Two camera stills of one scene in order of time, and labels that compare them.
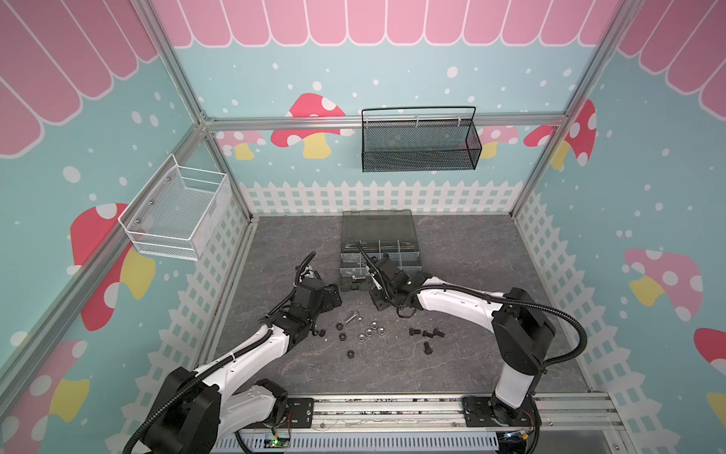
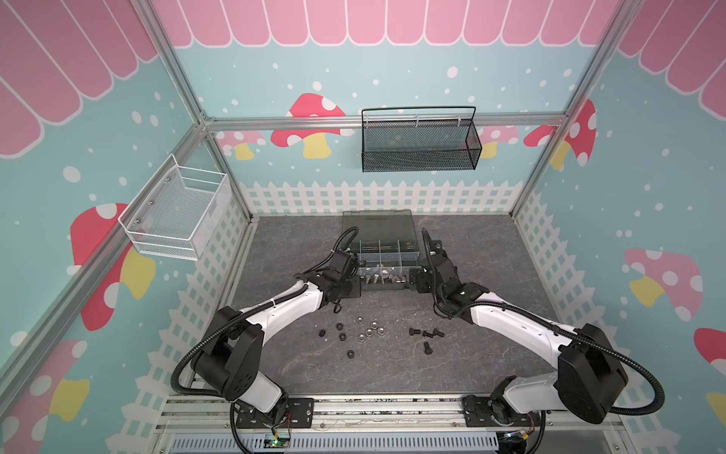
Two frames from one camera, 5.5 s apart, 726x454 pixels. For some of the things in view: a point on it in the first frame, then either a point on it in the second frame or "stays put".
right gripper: [383, 281] -> [434, 259]
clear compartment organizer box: [388, 232] stays put
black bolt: [436, 333] stays put
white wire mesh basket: [178, 211] stays put
